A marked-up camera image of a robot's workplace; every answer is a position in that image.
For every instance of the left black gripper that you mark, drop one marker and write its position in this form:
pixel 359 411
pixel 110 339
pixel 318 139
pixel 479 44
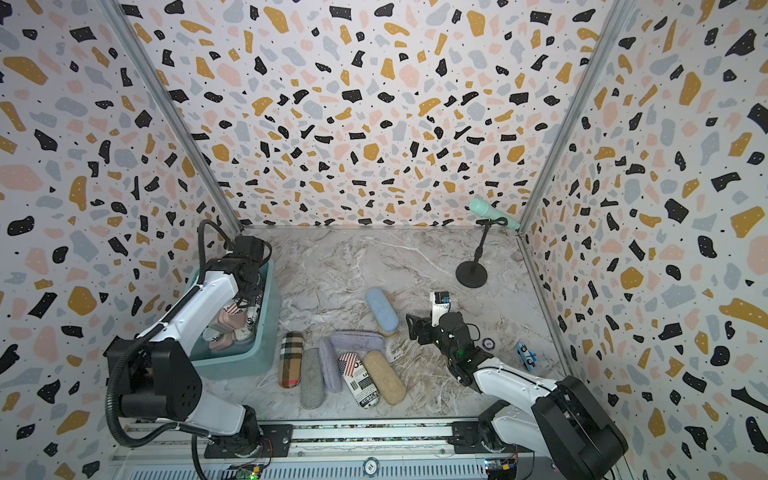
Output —
pixel 241 291

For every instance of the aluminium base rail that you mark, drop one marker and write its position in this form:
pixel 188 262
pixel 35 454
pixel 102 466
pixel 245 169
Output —
pixel 334 449

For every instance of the grey felt case front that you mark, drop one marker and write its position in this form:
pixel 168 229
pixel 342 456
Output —
pixel 312 385

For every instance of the light blue felt case right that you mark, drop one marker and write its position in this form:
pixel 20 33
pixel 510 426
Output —
pixel 374 299

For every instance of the purple felt case diagonal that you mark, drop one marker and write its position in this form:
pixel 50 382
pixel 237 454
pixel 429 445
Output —
pixel 328 361

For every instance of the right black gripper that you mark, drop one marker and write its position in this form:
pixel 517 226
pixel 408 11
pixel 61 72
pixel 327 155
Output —
pixel 423 323

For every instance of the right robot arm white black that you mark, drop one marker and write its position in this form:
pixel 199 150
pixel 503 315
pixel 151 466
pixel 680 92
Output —
pixel 556 419

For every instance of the plaid tartan glasses case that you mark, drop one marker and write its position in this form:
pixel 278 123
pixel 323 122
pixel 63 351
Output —
pixel 290 360

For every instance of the newspaper flag case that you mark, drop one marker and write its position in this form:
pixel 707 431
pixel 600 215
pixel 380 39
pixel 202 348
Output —
pixel 358 380
pixel 251 326
pixel 235 310

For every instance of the tan case behind blue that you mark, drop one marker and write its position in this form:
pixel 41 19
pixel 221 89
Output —
pixel 388 318

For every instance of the teal plastic storage box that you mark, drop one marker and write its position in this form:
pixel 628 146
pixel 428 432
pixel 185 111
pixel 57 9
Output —
pixel 246 360

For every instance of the newspaper flag case front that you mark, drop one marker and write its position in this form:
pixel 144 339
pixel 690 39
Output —
pixel 358 380

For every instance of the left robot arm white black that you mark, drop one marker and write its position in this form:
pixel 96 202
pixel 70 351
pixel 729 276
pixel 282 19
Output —
pixel 153 386

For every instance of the tan felt case front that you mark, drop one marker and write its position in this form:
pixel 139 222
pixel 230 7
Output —
pixel 388 383

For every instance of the purple felt case horizontal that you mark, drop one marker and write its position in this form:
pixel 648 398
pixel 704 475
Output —
pixel 359 341

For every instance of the pink glasses case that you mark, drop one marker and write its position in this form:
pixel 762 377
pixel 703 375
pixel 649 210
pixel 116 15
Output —
pixel 221 342
pixel 229 322

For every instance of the small blue toy car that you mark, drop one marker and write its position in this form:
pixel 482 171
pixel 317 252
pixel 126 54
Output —
pixel 528 357

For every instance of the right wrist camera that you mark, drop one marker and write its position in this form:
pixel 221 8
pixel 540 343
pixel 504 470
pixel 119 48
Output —
pixel 440 305

